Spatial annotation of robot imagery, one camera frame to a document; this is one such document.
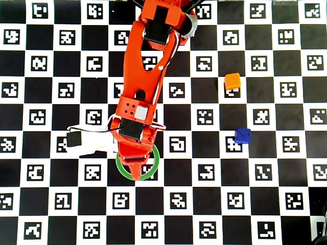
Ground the red gripper black motor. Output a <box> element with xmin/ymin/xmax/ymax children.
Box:
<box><xmin>111</xmin><ymin>116</ymin><xmax>158</xmax><ymax>181</ymax></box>

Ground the blue cube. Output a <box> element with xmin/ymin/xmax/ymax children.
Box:
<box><xmin>234</xmin><ymin>127</ymin><xmax>252</xmax><ymax>145</ymax></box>

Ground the orange cube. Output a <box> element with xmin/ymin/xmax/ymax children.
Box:
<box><xmin>224</xmin><ymin>72</ymin><xmax>242</xmax><ymax>91</ymax></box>

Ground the black white checkerboard marker mat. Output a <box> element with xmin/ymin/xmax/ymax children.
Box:
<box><xmin>0</xmin><ymin>0</ymin><xmax>327</xmax><ymax>245</ymax></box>

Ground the clear tape strip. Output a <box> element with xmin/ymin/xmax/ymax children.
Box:
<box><xmin>272</xmin><ymin>0</ymin><xmax>299</xmax><ymax>6</ymax></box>

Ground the green ring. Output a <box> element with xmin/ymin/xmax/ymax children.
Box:
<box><xmin>115</xmin><ymin>144</ymin><xmax>161</xmax><ymax>181</ymax></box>

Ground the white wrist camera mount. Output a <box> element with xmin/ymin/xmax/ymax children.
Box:
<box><xmin>65</xmin><ymin>125</ymin><xmax>121</xmax><ymax>156</ymax></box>

